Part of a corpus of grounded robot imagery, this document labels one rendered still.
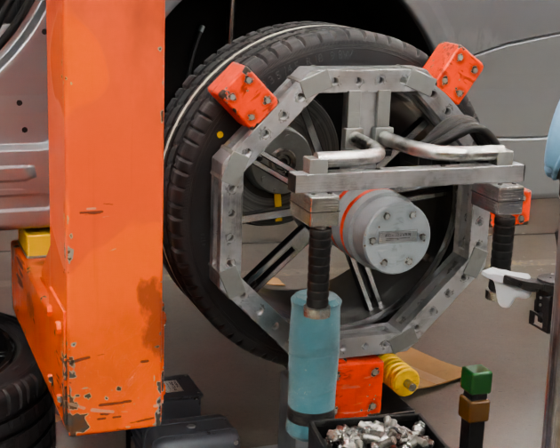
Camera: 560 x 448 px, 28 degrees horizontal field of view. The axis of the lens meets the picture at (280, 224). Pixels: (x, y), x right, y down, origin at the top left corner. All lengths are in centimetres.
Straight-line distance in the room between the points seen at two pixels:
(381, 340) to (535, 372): 166
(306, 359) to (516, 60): 103
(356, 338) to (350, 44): 55
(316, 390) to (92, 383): 39
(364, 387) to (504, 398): 141
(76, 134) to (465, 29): 112
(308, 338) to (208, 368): 168
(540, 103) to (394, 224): 91
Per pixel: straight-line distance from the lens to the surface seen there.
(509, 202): 191
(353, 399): 214
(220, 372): 355
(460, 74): 207
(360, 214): 191
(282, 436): 239
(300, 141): 252
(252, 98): 191
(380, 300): 222
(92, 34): 175
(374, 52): 208
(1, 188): 230
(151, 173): 181
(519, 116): 270
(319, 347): 193
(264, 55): 201
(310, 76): 194
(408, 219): 191
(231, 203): 193
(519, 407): 345
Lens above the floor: 135
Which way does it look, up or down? 15 degrees down
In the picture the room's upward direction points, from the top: 2 degrees clockwise
